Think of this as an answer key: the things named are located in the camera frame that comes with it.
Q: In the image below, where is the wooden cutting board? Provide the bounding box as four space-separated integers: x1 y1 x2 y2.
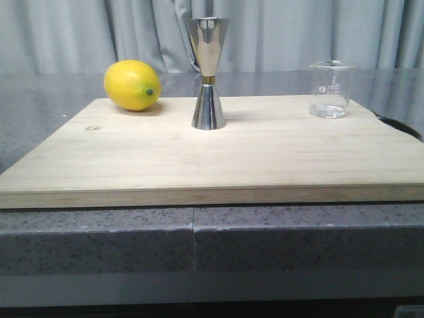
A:
1 95 423 209

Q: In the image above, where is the steel double jigger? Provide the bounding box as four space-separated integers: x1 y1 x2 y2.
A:
185 17 229 131

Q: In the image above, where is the yellow lemon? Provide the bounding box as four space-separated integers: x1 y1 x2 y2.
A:
103 60 162 111

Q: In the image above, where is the grey curtain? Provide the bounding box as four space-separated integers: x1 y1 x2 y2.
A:
1 1 423 74

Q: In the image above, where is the clear glass beaker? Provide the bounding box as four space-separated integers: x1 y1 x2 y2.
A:
309 60 356 119

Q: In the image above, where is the black cutting board handle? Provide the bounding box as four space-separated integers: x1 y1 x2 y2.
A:
374 112 423 142

